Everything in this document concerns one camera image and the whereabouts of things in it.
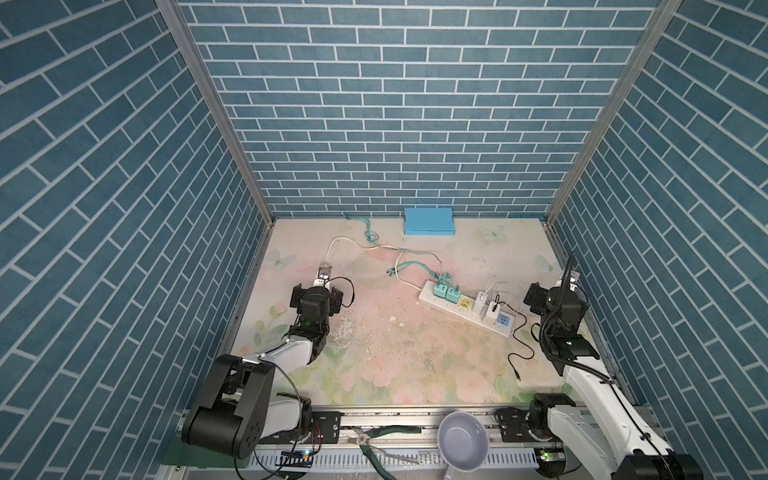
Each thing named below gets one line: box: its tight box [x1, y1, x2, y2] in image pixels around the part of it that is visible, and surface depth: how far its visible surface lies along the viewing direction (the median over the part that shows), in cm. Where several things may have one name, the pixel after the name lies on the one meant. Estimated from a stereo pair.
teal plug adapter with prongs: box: [386, 261, 462, 303], surface depth 93 cm
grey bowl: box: [437, 411, 490, 480], surface depth 72 cm
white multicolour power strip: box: [418, 280, 515, 338], surface depth 93 cm
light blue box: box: [404, 208, 455, 236], surface depth 122 cm
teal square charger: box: [360, 218, 447, 299], surface depth 106 cm
